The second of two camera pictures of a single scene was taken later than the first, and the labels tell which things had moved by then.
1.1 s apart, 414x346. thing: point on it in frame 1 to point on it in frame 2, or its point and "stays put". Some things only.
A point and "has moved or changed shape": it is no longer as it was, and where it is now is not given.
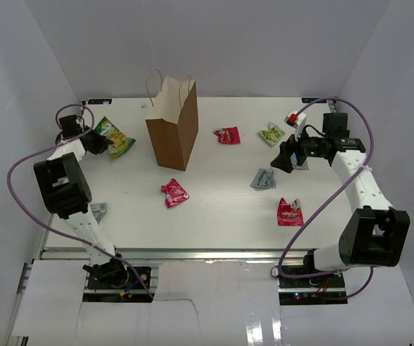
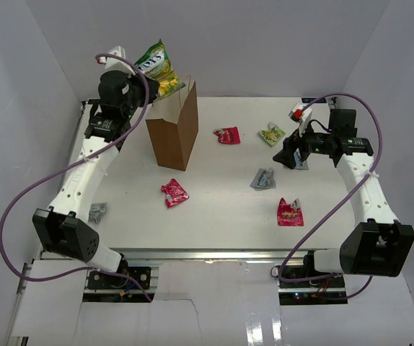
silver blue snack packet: x=293 y=158 stays put
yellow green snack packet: x=273 y=134 stays put
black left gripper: x=102 y=144 to x=137 y=81
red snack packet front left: x=174 y=193 stays put
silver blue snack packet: x=264 y=179 stays put
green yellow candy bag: x=120 y=143 has moved or changed shape
